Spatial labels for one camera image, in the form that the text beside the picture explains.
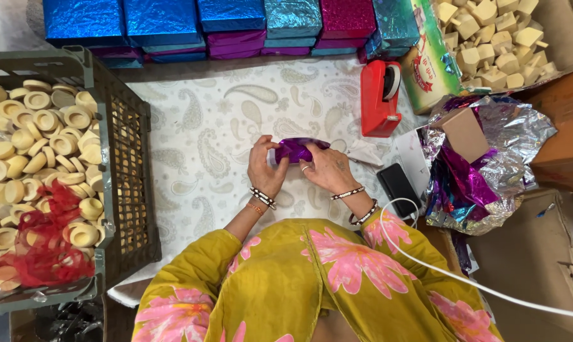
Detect pile of foil wrapping sheets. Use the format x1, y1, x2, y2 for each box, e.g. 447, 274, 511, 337
419, 94, 558, 237

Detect printed carton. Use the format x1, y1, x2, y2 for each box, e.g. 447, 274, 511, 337
400, 0, 573, 116

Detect yellow pink floral dress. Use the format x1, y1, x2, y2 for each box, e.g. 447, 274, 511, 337
132, 209, 506, 342

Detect black plastic bag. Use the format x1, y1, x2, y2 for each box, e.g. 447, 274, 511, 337
34, 298, 105, 342

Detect black white beaded bangle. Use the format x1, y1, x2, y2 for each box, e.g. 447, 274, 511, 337
330, 186, 366, 201
348, 198, 379, 226
249, 186, 278, 211

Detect dark green plastic crate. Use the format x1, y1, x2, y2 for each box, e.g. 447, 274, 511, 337
0, 46, 163, 317

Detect person's left hand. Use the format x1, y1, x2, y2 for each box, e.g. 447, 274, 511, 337
247, 135, 290, 196

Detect white cable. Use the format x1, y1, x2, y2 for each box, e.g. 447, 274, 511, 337
379, 198, 573, 320

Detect heap of round wooden pieces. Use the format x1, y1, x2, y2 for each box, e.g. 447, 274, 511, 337
0, 79, 106, 292

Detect white card sheets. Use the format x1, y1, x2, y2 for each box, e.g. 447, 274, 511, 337
395, 129, 433, 198

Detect heap of wooden spinning tops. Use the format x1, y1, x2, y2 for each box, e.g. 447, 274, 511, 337
433, 0, 561, 91

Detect white paisley cloth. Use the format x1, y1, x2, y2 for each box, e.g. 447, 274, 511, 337
107, 56, 431, 307

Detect small brown cardboard box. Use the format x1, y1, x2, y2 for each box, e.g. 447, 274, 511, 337
431, 107, 492, 165

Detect purple foil box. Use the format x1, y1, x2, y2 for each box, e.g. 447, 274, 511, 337
269, 137, 331, 166

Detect stack of foil wrapped boxes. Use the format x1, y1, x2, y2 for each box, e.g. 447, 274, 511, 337
42, 0, 421, 69

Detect flat brown cardboard sheet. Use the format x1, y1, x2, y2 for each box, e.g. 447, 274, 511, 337
450, 189, 573, 342

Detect white crumpled paper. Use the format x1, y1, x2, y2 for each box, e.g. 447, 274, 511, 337
345, 139, 385, 168

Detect red mesh netting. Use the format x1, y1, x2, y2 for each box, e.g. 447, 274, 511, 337
0, 182, 97, 288

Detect brown cardboard carton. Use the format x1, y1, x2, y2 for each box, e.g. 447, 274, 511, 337
514, 63, 573, 193

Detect black phone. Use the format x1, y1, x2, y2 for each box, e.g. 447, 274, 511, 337
376, 163, 423, 219

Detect person's right hand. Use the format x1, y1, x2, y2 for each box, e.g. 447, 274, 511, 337
299, 143, 364, 196

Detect red tape dispenser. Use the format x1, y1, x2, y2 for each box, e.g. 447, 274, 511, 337
360, 60, 403, 138

